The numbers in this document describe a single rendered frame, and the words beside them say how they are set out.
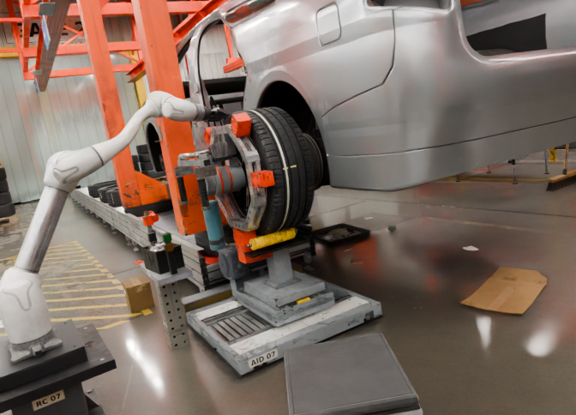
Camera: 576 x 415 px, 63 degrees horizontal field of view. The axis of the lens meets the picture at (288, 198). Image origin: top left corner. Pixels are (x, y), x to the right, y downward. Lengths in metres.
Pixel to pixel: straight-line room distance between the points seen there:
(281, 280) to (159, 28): 1.56
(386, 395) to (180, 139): 1.95
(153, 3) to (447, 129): 1.80
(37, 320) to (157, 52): 1.55
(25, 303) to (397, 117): 1.60
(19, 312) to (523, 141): 2.13
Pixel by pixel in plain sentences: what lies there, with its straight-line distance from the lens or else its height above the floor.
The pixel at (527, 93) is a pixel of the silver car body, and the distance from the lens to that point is 2.14.
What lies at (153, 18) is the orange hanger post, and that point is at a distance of 2.91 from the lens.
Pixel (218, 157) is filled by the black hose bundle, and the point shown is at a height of 0.98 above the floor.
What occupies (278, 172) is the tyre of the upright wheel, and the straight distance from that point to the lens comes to 2.19.
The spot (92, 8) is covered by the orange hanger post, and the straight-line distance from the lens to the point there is 4.89.
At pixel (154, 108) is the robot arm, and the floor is 1.25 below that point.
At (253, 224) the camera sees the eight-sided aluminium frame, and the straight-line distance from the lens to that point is 2.37.
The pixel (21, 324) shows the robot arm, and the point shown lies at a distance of 2.12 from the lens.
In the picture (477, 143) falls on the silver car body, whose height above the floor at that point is 0.89.
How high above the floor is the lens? 1.09
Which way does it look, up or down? 9 degrees down
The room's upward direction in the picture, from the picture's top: 9 degrees counter-clockwise
